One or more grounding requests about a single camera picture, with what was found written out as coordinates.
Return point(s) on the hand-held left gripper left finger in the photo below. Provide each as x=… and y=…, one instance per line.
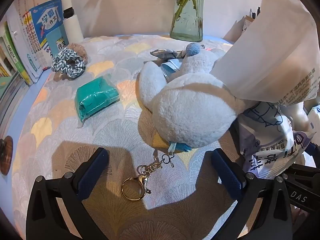
x=92, y=173

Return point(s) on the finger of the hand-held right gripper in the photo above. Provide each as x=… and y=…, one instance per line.
x=313, y=150

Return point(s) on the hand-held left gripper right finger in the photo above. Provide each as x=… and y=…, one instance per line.
x=226, y=176

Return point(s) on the white packet with blue print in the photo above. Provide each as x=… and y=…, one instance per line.
x=267, y=145

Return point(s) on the white blue tissue pack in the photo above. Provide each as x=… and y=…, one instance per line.
x=313, y=121

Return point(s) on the patterned tablecloth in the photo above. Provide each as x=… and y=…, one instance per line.
x=100, y=135

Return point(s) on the teal cloth in plastic packet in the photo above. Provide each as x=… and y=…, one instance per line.
x=96, y=97

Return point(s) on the round wooden coaster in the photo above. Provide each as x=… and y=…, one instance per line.
x=6, y=156

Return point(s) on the white paper bag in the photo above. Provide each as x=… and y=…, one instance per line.
x=270, y=50

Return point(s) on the blue white checked scrunchie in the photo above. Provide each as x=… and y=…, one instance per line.
x=67, y=63

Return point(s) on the brown scrunchie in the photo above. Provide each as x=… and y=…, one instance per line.
x=80, y=50

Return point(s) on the small blue booklet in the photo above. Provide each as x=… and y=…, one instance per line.
x=58, y=43

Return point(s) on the plaid bow hair clip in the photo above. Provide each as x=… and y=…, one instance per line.
x=165, y=53

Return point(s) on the bamboo pen holder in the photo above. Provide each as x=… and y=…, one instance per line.
x=247, y=27

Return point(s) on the green spine books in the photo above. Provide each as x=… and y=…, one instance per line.
x=10, y=55

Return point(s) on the bunch of pens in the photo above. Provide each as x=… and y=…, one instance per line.
x=255, y=13

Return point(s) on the white desk lamp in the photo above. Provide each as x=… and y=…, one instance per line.
x=71, y=22

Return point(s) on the blue cover workbook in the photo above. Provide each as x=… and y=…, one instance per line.
x=47, y=17

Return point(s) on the white cover workbook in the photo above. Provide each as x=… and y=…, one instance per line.
x=23, y=7

